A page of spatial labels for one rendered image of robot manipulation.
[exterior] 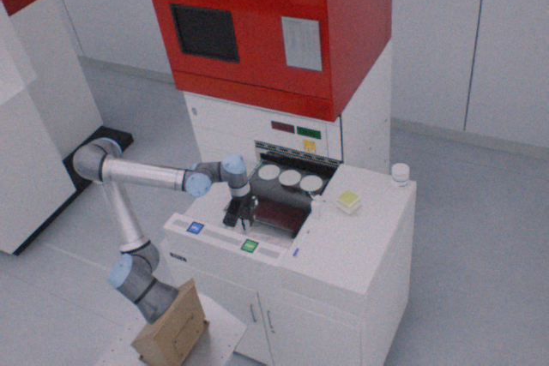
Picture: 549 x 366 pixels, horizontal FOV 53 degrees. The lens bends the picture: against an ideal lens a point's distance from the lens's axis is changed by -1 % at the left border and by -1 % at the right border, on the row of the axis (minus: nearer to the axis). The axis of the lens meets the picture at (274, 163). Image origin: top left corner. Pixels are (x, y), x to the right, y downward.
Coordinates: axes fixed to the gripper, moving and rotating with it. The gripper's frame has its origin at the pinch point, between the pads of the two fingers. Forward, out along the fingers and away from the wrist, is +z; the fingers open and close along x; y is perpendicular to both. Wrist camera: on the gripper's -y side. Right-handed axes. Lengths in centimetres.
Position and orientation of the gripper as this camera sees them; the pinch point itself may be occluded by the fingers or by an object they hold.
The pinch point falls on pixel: (245, 231)
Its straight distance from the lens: 214.8
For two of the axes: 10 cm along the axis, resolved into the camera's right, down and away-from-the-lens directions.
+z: 1.2, 7.4, 6.6
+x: -8.9, -2.1, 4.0
